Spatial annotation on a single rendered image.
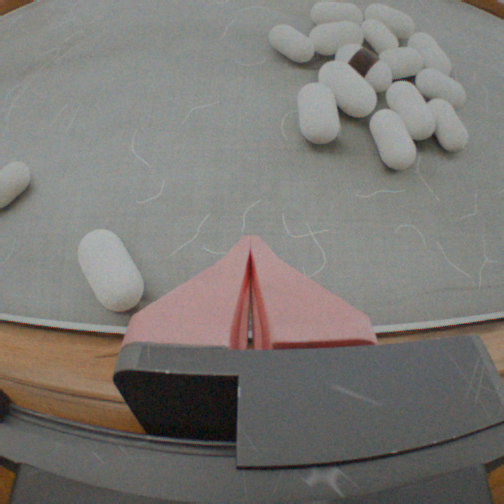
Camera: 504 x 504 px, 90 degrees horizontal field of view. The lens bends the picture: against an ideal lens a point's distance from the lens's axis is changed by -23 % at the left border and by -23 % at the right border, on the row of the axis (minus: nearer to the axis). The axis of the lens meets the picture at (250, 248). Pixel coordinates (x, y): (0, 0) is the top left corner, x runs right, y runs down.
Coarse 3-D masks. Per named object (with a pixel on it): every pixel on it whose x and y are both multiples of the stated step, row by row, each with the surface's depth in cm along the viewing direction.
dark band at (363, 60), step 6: (354, 54) 15; (360, 54) 15; (366, 54) 15; (372, 54) 15; (354, 60) 15; (360, 60) 15; (366, 60) 15; (372, 60) 14; (378, 60) 15; (354, 66) 15; (360, 66) 15; (366, 66) 15; (372, 66) 15; (360, 72) 15; (366, 72) 15
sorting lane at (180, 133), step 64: (64, 0) 20; (128, 0) 19; (192, 0) 19; (256, 0) 19; (320, 0) 19; (384, 0) 19; (448, 0) 20; (0, 64) 18; (64, 64) 17; (128, 64) 17; (192, 64) 17; (256, 64) 17; (320, 64) 17; (0, 128) 16; (64, 128) 16; (128, 128) 16; (192, 128) 16; (256, 128) 16; (64, 192) 15; (128, 192) 15; (192, 192) 15; (256, 192) 15; (320, 192) 15; (384, 192) 15; (448, 192) 15; (0, 256) 14; (64, 256) 14; (192, 256) 14; (320, 256) 14; (384, 256) 14; (448, 256) 14; (64, 320) 13; (128, 320) 13; (384, 320) 13; (448, 320) 13
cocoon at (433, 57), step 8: (408, 40) 17; (416, 40) 16; (424, 40) 15; (432, 40) 15; (416, 48) 16; (424, 48) 15; (432, 48) 15; (424, 56) 16; (432, 56) 15; (440, 56) 15; (424, 64) 16; (432, 64) 15; (440, 64) 15; (448, 64) 15; (448, 72) 15
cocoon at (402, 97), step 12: (396, 84) 15; (408, 84) 14; (396, 96) 15; (408, 96) 14; (420, 96) 14; (396, 108) 15; (408, 108) 14; (420, 108) 14; (408, 120) 14; (420, 120) 14; (432, 120) 14; (408, 132) 15; (420, 132) 14; (432, 132) 14
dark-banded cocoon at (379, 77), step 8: (344, 48) 15; (352, 48) 15; (360, 48) 15; (336, 56) 16; (344, 56) 15; (376, 64) 15; (384, 64) 15; (368, 72) 15; (376, 72) 15; (384, 72) 15; (368, 80) 15; (376, 80) 15; (384, 80) 15; (376, 88) 15; (384, 88) 15
